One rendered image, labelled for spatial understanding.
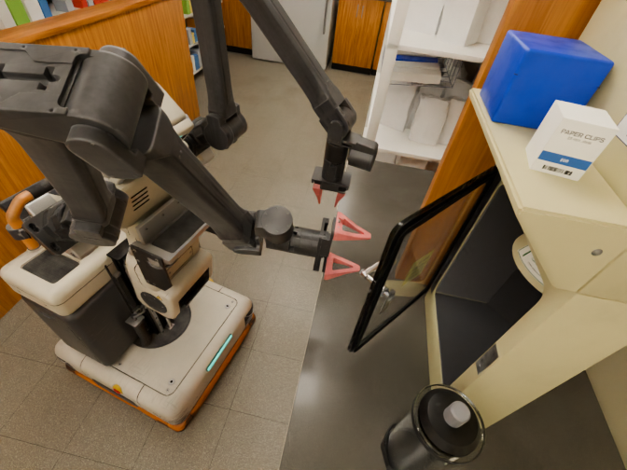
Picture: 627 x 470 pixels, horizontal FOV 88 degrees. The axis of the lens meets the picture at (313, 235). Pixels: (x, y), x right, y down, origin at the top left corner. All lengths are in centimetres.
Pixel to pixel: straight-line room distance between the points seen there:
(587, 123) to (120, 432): 185
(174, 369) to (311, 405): 90
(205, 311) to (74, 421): 72
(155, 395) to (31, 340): 91
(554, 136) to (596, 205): 8
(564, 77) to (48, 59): 55
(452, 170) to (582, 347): 39
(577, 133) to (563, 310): 21
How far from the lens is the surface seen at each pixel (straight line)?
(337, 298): 91
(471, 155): 76
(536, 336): 55
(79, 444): 192
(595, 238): 42
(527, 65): 51
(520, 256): 62
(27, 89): 40
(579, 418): 103
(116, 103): 36
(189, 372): 156
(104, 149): 35
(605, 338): 57
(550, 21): 69
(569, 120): 42
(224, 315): 166
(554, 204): 39
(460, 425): 58
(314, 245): 64
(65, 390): 205
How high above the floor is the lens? 169
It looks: 45 degrees down
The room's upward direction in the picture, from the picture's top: 7 degrees clockwise
